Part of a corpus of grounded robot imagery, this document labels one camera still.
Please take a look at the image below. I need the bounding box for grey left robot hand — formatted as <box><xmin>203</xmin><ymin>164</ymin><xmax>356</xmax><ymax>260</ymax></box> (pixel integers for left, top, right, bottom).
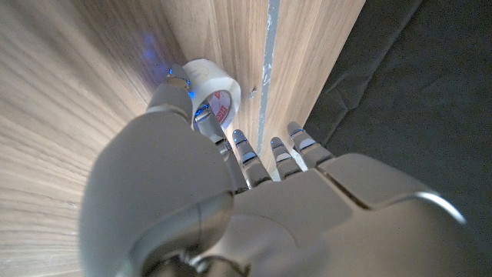
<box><xmin>78</xmin><ymin>63</ymin><xmax>485</xmax><ymax>277</ymax></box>

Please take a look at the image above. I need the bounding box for white sticker roll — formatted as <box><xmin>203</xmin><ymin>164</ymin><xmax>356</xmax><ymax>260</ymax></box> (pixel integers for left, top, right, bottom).
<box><xmin>180</xmin><ymin>58</ymin><xmax>242</xmax><ymax>130</ymax></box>

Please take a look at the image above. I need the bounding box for black backdrop curtain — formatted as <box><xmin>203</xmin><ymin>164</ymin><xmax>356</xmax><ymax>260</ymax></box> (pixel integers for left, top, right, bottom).
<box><xmin>303</xmin><ymin>0</ymin><xmax>492</xmax><ymax>277</ymax></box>

